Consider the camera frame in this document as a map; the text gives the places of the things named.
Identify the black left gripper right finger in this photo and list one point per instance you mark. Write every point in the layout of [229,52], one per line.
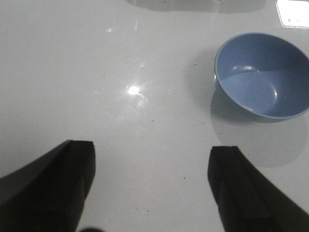
[247,201]

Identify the blue bowl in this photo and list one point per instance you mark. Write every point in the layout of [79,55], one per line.
[263,76]

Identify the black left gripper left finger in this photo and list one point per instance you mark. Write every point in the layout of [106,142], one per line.
[48,194]

